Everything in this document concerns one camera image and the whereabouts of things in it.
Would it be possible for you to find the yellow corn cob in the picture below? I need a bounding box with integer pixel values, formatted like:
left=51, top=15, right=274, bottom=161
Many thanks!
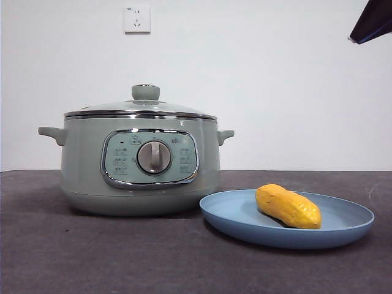
left=255, top=183, right=323, bottom=230

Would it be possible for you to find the glass lid with green knob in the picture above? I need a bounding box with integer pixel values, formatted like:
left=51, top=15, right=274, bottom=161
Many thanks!
left=64, top=83, right=217, bottom=120

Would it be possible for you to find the blue round plate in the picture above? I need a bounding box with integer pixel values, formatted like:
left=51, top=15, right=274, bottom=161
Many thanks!
left=199, top=189, right=375, bottom=249

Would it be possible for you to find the pale green electric steamer pot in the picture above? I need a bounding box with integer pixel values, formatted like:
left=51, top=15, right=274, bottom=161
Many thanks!
left=37, top=115, right=235, bottom=217

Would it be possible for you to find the white wall socket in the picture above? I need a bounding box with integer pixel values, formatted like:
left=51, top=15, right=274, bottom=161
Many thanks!
left=124, top=5, right=152, bottom=36

